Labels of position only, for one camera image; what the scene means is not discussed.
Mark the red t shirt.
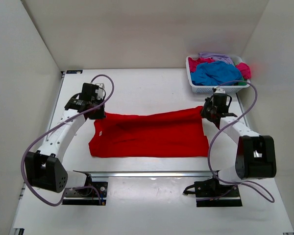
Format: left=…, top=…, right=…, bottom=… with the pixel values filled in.
left=89, top=106, right=209, bottom=158

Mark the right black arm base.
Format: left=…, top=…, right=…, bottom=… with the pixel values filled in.
left=182, top=176, right=243, bottom=208

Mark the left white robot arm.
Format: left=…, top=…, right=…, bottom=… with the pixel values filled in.
left=24, top=83, right=105, bottom=195

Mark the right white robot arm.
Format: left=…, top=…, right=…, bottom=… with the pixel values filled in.
left=200, top=93, right=277, bottom=196

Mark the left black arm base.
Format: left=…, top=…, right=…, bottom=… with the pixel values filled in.
left=62, top=172, right=108, bottom=206

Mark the white plastic laundry basket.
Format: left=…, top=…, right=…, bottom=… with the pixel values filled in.
left=186, top=55, right=252, bottom=94

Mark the green t shirt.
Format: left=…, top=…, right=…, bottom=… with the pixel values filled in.
left=234, top=77, right=247, bottom=86

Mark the small dark label sticker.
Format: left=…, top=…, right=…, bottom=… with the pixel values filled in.
left=66, top=70, right=83, bottom=74

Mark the pink t shirt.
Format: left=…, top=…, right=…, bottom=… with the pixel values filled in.
left=186, top=57, right=251, bottom=79

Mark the lavender t shirt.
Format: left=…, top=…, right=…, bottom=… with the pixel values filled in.
left=198, top=52, right=235, bottom=65

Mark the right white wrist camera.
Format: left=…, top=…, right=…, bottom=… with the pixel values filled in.
left=212, top=87, right=226, bottom=94

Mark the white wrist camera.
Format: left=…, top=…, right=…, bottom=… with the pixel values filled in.
left=212, top=87, right=226, bottom=94
left=95, top=83, right=105, bottom=96

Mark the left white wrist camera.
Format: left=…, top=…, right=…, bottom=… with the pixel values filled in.
left=95, top=83, right=105, bottom=96

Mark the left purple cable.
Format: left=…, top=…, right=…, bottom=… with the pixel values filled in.
left=21, top=74, right=115, bottom=207

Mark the purple cable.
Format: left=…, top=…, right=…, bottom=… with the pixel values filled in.
left=196, top=80, right=275, bottom=203
left=21, top=74, right=115, bottom=207

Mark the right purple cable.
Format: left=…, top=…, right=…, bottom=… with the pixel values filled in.
left=196, top=80, right=275, bottom=203

